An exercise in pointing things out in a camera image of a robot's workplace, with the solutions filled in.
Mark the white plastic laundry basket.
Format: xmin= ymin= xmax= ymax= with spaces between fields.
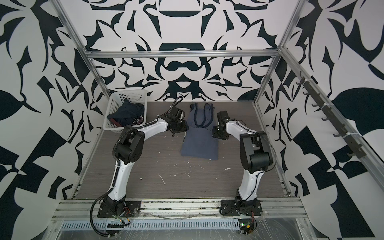
xmin=103 ymin=89 xmax=148 ymax=133

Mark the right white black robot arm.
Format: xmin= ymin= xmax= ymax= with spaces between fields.
xmin=212 ymin=111 xmax=274 ymax=210

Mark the aluminium frame back crossbar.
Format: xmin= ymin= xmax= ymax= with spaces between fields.
xmin=85 ymin=50 xmax=278 ymax=59

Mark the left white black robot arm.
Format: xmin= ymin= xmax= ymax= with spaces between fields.
xmin=102 ymin=107 xmax=189 ymax=215

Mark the maroon tank top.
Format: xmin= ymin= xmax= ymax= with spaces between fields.
xmin=109 ymin=119 xmax=122 ymax=127

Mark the aluminium front rail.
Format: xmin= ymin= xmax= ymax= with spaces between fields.
xmin=53 ymin=198 xmax=307 ymax=220

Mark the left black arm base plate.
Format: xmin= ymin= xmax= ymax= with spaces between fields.
xmin=97 ymin=201 xmax=142 ymax=218

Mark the white slotted cable duct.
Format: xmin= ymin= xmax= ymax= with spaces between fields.
xmin=59 ymin=218 xmax=242 ymax=231

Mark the grey wall hook rack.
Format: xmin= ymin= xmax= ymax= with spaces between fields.
xmin=297 ymin=76 xmax=367 ymax=159

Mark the blue-grey tank top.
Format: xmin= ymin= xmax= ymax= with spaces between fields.
xmin=181 ymin=103 xmax=219 ymax=161

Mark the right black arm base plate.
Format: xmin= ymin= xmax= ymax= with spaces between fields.
xmin=219 ymin=199 xmax=263 ymax=217

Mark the green circuit board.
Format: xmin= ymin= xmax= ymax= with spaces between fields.
xmin=239 ymin=219 xmax=257 ymax=235

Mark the black corrugated cable hose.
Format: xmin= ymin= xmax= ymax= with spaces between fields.
xmin=89 ymin=95 xmax=184 ymax=238

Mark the dark navy tank top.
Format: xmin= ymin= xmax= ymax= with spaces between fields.
xmin=107 ymin=100 xmax=145 ymax=127

